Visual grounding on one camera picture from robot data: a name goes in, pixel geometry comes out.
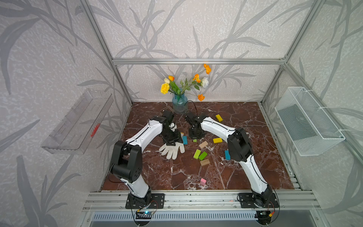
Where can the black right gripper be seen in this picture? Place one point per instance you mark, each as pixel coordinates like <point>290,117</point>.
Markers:
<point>199,135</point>

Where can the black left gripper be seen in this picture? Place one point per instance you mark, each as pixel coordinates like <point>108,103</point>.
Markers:
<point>177,138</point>

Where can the teal block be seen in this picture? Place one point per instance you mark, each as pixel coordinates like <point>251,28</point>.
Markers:
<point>227,155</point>
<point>184,139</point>

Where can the light wood block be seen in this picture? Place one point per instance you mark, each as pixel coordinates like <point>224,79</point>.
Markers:
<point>203,144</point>

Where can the large yellow block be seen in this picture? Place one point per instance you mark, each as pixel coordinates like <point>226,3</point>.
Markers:
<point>217,140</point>

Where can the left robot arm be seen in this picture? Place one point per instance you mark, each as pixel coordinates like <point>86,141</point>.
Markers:
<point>126,162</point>

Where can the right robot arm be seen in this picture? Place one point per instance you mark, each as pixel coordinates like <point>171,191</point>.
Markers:
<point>239,148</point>

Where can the white cotton glove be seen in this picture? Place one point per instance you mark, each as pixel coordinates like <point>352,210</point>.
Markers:
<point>171,152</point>

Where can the lime green block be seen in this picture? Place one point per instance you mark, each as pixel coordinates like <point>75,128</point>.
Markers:
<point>197,154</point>

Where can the dark green block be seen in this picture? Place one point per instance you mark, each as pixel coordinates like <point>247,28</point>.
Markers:
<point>202,156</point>

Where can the small yellow block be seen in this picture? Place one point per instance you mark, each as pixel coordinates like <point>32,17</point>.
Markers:
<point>219,118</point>

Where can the dark wood block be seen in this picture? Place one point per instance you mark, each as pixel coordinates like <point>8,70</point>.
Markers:
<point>204,162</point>

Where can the blue glass vase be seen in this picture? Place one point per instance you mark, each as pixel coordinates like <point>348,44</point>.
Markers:
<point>180,104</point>

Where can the artificial flowers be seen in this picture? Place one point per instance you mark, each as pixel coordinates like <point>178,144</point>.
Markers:
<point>170,86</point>

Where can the pink block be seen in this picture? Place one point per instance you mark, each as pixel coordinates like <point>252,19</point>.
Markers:
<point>203,182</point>

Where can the left circuit board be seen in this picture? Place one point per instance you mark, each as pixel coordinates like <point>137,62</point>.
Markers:
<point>144,214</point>

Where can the circuit board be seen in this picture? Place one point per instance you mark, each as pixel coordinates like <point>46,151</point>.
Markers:
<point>144,214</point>
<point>264,216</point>

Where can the clear plastic shelf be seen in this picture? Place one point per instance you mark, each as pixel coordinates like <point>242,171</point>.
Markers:
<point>76,130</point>

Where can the right circuit board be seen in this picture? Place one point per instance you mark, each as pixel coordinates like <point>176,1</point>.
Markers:
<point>264,216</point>

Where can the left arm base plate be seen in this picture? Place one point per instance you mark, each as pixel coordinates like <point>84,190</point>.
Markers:
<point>150,201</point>

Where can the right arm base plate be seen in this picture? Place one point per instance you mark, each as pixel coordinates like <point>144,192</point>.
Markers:
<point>249,200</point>

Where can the white wire basket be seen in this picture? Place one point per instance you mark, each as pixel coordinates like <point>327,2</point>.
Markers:
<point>311,130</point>

